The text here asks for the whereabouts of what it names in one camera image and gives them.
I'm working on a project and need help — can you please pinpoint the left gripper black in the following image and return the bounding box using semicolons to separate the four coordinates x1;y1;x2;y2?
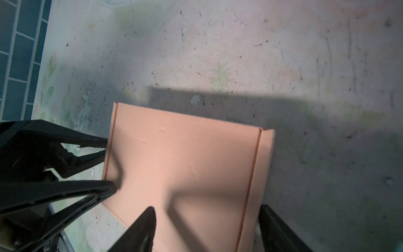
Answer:
1;120;116;252

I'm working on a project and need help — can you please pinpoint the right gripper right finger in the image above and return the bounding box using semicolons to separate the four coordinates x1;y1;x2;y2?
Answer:
258;204;313;252

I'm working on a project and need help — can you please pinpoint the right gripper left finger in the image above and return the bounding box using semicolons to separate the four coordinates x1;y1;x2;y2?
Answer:
109;206;156;252

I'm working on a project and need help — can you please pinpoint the pink cardboard box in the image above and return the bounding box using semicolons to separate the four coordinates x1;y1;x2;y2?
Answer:
103;102;276;252

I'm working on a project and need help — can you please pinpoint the aluminium mounting rail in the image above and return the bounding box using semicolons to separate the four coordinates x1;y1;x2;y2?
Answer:
47;204;76;252

